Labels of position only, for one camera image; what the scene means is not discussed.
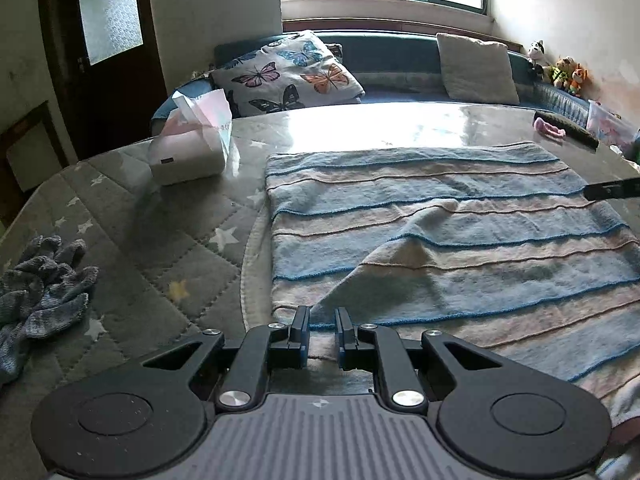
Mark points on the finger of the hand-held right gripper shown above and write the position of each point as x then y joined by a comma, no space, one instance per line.
612,190

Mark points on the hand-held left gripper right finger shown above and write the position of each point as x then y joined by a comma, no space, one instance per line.
341,357

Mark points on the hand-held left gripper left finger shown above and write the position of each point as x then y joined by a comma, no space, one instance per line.
303,355

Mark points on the blue beige striped towel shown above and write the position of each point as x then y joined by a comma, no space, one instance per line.
450,240

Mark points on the clear plastic box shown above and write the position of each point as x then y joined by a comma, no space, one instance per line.
612,125

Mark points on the long black object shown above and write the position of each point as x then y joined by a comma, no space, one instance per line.
575,132

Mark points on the round glass turntable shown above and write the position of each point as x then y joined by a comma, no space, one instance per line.
248,270

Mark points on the green yellow plush toy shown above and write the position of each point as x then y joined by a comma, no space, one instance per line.
561,72

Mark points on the black white plush toy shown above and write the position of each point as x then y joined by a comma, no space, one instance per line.
536,57

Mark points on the plain white pillow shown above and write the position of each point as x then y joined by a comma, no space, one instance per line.
477,67

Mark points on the white tissue box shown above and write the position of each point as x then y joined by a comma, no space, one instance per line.
190,150

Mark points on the teal sofa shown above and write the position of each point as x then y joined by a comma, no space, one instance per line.
395,67

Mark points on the blue grey knit cloth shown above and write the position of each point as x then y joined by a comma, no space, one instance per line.
42,295

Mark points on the butterfly print pillow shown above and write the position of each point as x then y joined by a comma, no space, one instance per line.
287,72

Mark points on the dark wooden door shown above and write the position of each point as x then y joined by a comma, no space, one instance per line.
115,60

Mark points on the brown wall cabinet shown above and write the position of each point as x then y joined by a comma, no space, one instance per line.
30,160

